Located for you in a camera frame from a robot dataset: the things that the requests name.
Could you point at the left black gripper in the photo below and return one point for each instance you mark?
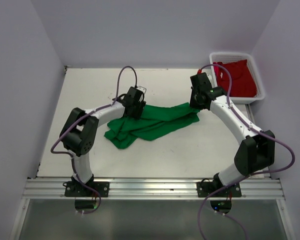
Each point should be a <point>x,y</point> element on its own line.
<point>137,114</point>

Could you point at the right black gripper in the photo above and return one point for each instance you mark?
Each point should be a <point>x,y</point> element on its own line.
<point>193,104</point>

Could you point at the green t shirt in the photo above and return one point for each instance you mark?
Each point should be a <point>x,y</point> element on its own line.
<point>155,122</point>

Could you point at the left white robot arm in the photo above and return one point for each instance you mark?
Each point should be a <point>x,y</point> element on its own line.
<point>79,132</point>

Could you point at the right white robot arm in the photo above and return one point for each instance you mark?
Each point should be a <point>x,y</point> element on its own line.
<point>238,124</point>

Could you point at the white plastic basket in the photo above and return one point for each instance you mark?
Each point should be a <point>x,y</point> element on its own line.
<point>229,57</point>

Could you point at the red t shirt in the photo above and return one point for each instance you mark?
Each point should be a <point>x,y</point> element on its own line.
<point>243,84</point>

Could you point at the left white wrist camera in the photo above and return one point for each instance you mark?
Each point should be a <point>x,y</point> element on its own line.
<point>143,89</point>

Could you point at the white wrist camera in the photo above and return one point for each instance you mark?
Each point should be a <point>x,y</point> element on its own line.
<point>209,76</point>
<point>143,89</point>

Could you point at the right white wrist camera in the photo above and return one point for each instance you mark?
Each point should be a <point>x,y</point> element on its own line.
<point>209,76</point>

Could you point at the side aluminium rail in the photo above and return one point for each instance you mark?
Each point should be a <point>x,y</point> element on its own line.
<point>263,160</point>

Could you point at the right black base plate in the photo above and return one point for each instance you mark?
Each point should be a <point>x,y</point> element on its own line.
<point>205,188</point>

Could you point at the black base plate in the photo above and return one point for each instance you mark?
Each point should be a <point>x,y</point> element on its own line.
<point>205,188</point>
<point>99,187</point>

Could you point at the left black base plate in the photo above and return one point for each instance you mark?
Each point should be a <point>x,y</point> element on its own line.
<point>99,187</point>

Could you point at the aluminium mounting rail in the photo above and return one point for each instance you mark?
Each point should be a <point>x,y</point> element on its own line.
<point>155,189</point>

